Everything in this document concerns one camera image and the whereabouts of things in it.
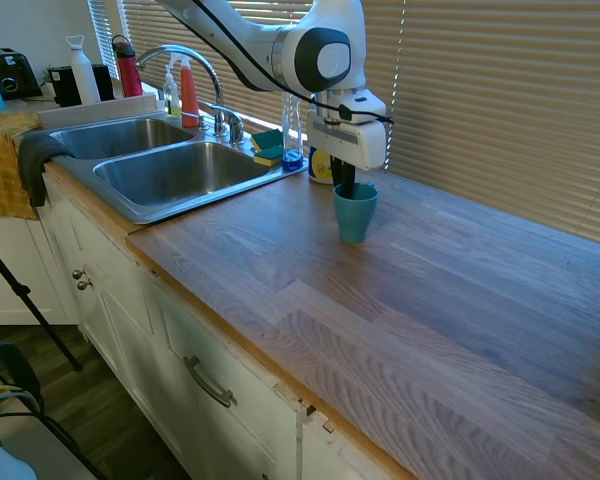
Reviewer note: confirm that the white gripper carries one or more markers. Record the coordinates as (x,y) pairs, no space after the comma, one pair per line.
(365,145)

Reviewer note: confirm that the teal mug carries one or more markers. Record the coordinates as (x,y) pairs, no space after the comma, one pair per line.
(355,220)

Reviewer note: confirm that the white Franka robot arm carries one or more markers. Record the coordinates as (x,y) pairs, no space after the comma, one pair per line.
(260,45)

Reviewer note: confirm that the stainless steel double sink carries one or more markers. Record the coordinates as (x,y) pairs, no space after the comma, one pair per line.
(180,175)

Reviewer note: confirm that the Lysol wipes canister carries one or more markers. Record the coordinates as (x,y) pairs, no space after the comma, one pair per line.
(320,170)

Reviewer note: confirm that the clear bottle with blue liquid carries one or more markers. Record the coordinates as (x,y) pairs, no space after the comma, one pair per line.
(292,145)

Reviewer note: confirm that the yellow green sponge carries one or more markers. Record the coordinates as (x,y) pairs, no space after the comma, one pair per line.
(269,156)
(267,138)

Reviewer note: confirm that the orange spray bottle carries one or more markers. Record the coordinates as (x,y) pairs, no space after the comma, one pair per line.
(190,95)

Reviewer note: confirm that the chrome faucet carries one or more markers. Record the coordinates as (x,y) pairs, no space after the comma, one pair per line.
(207,67)

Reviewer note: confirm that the wide wooden window blinds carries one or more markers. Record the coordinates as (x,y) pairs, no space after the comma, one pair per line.
(505,110)

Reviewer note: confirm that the yellow dish soap pump bottle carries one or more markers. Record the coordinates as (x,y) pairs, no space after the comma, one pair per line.
(172,97)

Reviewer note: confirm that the red water bottle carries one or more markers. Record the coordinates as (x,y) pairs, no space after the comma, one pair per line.
(129,70)

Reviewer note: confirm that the narrow wooden window blinds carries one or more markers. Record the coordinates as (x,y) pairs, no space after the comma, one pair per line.
(145,25)

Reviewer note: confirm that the white kitchen cabinet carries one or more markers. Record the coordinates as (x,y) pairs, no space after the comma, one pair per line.
(145,350)

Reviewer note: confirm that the white water bottle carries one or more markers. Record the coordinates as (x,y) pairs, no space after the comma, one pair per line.
(84,75)

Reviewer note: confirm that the round metal cabinet knob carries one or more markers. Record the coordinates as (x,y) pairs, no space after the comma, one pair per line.
(84,285)
(78,274)

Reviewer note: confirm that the black coffee appliance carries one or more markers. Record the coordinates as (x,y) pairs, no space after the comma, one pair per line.
(62,87)

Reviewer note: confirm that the grey cloth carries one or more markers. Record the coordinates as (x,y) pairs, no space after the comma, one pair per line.
(32,165)

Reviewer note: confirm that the black tripod leg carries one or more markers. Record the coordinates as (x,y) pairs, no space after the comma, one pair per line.
(25,300)

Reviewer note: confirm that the black toaster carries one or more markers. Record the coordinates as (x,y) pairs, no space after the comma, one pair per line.
(12,75)

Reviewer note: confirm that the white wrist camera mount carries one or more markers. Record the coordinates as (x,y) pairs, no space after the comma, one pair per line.
(367,105)

